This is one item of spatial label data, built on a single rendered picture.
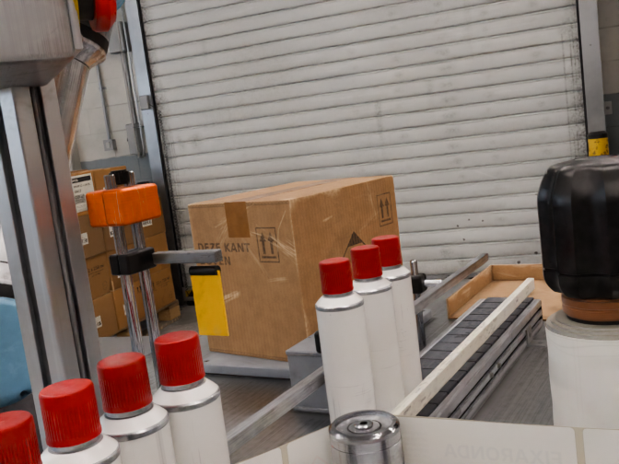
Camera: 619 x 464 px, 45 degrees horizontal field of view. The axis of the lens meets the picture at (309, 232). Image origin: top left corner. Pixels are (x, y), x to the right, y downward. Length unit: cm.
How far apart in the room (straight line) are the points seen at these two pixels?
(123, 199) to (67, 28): 16
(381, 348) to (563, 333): 33
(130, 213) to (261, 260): 62
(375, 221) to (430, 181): 364
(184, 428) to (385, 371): 34
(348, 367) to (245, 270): 50
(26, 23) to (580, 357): 42
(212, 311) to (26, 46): 25
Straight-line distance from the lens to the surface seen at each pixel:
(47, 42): 50
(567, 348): 54
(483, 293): 162
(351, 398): 79
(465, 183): 494
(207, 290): 61
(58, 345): 65
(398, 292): 88
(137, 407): 52
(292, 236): 116
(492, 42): 489
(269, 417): 73
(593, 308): 54
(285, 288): 119
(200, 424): 56
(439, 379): 92
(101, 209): 63
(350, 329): 77
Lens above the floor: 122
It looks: 8 degrees down
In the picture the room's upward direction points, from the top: 7 degrees counter-clockwise
